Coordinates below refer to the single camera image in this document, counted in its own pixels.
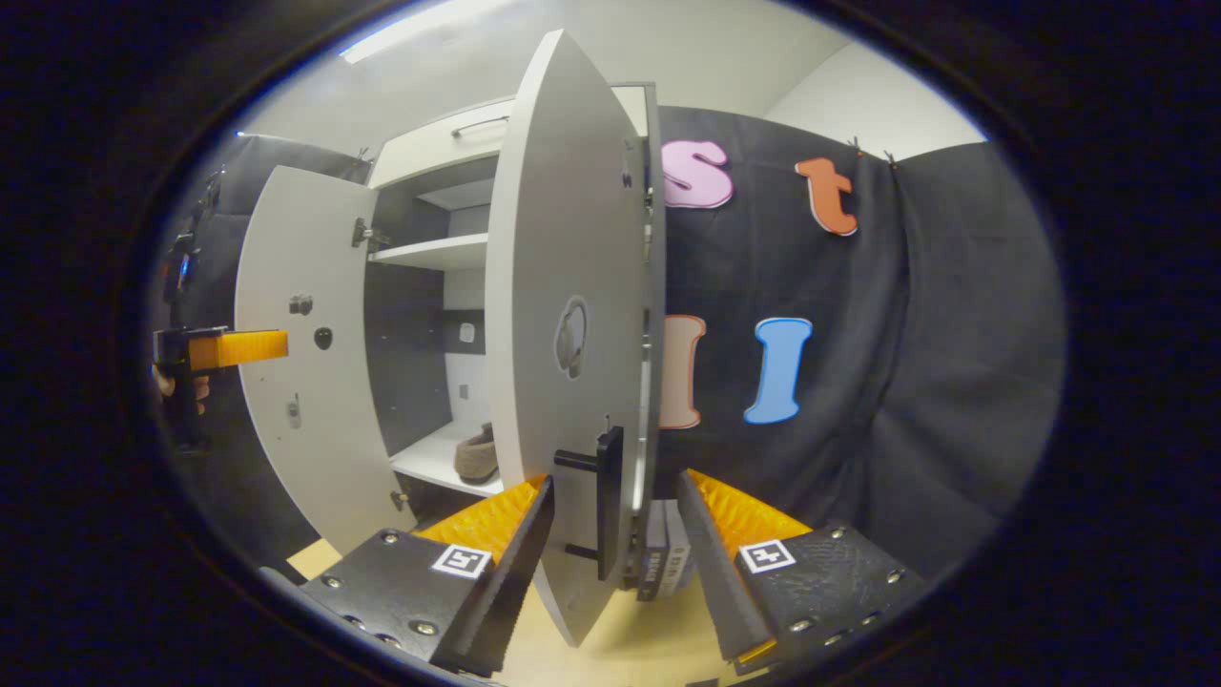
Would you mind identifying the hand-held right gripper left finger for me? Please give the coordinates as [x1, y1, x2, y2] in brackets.
[298, 474, 556, 678]

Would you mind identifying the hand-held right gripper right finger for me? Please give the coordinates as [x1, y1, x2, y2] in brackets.
[679, 469, 928, 666]

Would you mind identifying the brown shoe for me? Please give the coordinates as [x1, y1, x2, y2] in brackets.
[455, 425, 499, 483]

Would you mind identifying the white shoe cabinet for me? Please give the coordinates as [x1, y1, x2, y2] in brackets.
[365, 84, 667, 535]

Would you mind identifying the white cabinet shelf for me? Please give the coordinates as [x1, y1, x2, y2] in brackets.
[370, 234, 489, 272]

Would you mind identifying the white cabinet drawer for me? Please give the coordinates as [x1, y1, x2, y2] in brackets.
[367, 86, 650, 190]

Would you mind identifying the white book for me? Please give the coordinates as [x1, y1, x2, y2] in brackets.
[658, 501, 693, 597]

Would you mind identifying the black door handle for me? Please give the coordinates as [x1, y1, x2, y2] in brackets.
[553, 427, 626, 581]

